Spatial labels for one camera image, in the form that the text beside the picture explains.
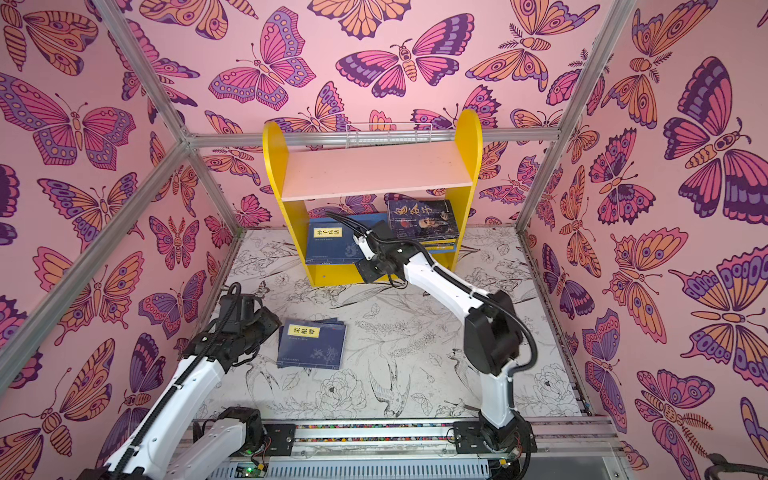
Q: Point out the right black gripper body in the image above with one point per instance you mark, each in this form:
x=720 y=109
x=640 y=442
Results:
x=365 y=243

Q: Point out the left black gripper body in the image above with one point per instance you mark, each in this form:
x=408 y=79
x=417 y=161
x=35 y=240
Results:
x=262 y=325

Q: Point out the dark blue portrait book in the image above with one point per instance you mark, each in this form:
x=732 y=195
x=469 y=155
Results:
x=422 y=220

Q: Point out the navy book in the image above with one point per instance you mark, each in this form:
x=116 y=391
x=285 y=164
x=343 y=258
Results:
x=311 y=344
x=331 y=243

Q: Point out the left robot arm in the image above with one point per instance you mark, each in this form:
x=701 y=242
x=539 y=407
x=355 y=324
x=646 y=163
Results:
x=149 y=452

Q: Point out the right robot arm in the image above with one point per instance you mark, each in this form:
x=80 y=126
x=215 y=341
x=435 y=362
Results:
x=495 y=340

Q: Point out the yellow pink blue bookshelf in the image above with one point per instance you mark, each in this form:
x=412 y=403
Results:
x=405 y=168

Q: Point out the small green circuit board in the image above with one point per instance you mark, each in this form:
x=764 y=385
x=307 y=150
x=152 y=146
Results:
x=250 y=470

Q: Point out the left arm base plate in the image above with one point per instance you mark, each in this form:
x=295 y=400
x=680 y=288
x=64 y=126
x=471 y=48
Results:
x=278 y=439

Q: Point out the white wire basket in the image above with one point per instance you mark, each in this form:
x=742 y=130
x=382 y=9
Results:
x=390 y=133

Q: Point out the aluminium frame bars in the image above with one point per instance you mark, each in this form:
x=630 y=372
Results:
x=44 y=318

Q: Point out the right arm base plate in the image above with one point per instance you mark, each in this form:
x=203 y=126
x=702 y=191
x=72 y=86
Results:
x=478 y=436

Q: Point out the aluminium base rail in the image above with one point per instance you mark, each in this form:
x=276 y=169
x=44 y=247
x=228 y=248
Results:
x=568 y=448

